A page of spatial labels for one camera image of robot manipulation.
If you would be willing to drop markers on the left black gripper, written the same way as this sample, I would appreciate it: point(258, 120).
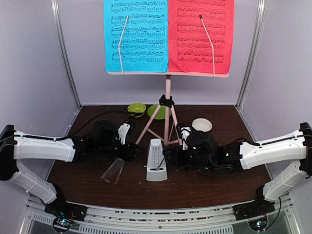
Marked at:
point(128, 154)

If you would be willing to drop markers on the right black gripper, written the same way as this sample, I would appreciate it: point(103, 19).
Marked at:
point(175, 160)

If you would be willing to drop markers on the white metronome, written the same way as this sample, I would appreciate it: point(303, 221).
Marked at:
point(156, 170)

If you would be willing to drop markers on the pink music stand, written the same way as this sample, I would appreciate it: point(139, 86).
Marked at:
point(167, 101)

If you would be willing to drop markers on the clear metronome cover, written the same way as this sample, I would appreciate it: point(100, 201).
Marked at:
point(112, 174)

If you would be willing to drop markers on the blue sheet music paper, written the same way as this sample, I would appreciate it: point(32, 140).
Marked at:
point(136, 35)

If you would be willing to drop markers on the red sheet music paper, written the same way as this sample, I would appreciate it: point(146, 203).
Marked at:
point(200, 36)

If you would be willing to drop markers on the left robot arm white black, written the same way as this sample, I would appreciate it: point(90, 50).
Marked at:
point(105, 140)

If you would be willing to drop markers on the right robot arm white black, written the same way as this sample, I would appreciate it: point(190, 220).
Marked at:
point(200, 150)

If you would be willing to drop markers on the lime green bowl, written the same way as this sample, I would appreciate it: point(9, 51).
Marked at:
point(136, 109)

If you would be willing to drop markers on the white and navy bowl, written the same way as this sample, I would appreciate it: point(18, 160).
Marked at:
point(202, 124)

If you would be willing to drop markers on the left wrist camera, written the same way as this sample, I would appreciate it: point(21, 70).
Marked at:
point(124, 130)

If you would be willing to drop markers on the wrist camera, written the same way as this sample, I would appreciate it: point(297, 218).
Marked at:
point(124, 130)
point(183, 132)

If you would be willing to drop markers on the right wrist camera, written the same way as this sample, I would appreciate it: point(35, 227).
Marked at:
point(183, 132)

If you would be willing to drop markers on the aluminium front rail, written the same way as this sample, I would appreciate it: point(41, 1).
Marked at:
point(206, 220)

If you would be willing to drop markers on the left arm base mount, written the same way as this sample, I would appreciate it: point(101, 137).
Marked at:
point(60, 208)

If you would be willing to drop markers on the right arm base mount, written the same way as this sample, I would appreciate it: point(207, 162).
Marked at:
point(258, 207)

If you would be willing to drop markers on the left aluminium frame post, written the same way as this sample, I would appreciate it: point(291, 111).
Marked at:
point(64, 54)

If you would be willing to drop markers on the aluminium frame post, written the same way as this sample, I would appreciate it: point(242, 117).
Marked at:
point(251, 63)
point(64, 54)

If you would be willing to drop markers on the right aluminium frame post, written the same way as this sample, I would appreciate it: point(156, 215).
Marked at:
point(251, 63)

